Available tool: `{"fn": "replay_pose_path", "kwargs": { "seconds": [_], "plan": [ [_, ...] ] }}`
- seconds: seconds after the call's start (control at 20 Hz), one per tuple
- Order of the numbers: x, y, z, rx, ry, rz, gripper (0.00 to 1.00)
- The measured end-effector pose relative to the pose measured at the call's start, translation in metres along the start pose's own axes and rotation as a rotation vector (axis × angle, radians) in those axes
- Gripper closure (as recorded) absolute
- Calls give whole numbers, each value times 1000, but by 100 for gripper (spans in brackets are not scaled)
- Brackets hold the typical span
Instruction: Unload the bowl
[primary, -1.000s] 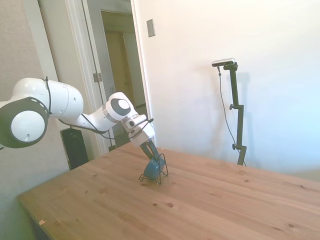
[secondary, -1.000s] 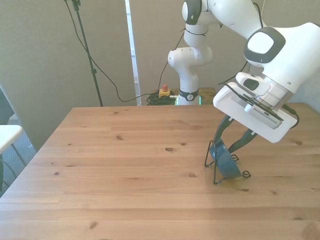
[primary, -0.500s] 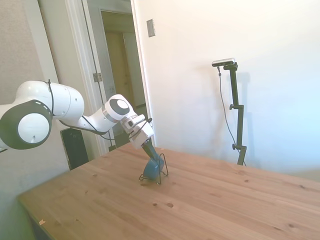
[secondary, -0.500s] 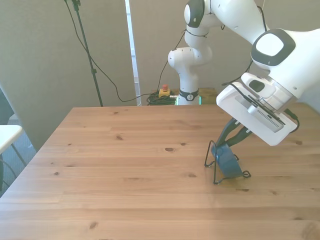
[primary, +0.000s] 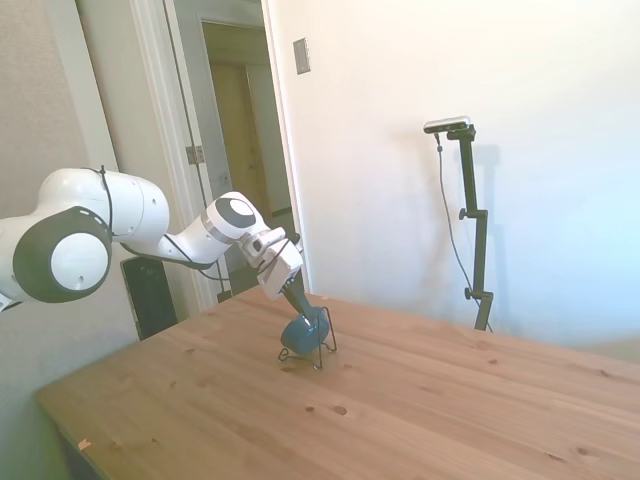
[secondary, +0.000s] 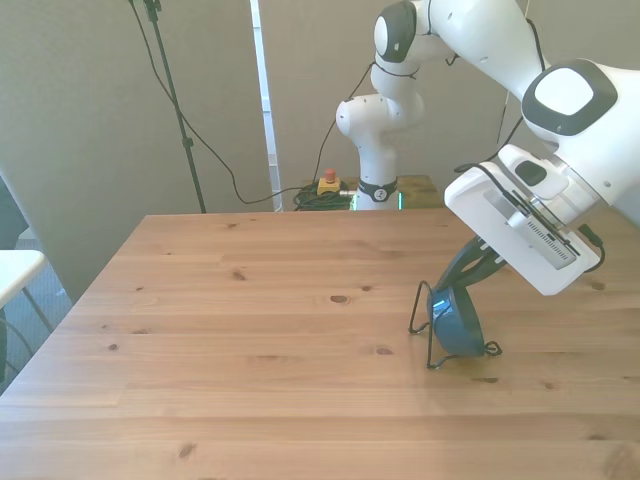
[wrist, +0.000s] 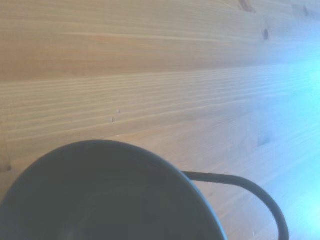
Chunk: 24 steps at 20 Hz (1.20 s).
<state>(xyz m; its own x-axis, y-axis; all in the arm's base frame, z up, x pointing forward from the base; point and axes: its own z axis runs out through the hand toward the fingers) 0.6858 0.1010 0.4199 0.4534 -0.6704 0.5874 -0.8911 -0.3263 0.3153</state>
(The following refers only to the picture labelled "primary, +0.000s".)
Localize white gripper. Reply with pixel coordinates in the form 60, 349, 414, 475
256, 242, 322, 333

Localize dark teal bowl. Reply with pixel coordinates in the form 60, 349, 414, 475
279, 313, 330, 359

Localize black box on floor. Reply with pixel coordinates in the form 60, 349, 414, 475
120, 255, 179, 342

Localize wooden hallway door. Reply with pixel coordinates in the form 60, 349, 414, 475
209, 62, 267, 217

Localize black wire dish rack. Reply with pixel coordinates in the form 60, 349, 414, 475
277, 305, 338, 373

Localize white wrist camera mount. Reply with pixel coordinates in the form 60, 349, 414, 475
241, 227, 290, 272

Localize black camera stand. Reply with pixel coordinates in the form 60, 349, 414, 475
445, 125, 496, 332

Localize silver exterior camera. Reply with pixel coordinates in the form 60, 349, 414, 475
422, 115, 473, 136

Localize grey wall switch plate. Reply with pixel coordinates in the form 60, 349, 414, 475
292, 37, 313, 76

